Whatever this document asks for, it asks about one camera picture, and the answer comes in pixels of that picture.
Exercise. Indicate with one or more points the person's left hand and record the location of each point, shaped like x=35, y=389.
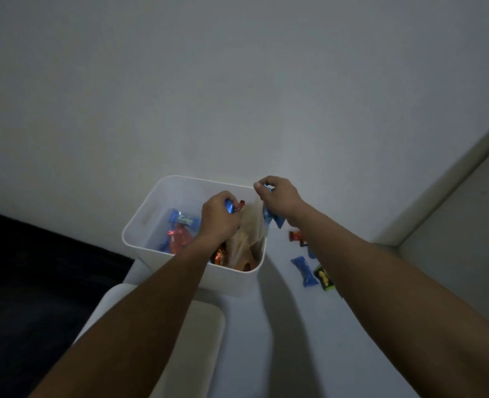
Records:
x=217, y=221

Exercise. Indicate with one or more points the person's right hand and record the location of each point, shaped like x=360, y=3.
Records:
x=282, y=196

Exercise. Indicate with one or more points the blue snack packet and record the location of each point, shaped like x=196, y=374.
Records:
x=304, y=271
x=274, y=219
x=228, y=206

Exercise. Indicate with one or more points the pile of candies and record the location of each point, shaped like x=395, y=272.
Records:
x=219, y=254

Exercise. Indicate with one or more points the bag of yellow chips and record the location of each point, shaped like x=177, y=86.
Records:
x=250, y=227

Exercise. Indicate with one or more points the clear plastic container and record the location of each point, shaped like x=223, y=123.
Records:
x=180, y=234

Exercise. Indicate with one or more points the red candy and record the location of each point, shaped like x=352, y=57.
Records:
x=297, y=237

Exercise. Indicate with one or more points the white plastic storage bin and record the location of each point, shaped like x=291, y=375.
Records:
x=236, y=281

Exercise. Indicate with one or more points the white bin lid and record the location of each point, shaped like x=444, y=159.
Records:
x=190, y=348

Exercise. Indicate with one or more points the person's right forearm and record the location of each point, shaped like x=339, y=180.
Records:
x=410, y=310

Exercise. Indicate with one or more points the person's left forearm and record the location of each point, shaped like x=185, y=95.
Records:
x=128, y=323

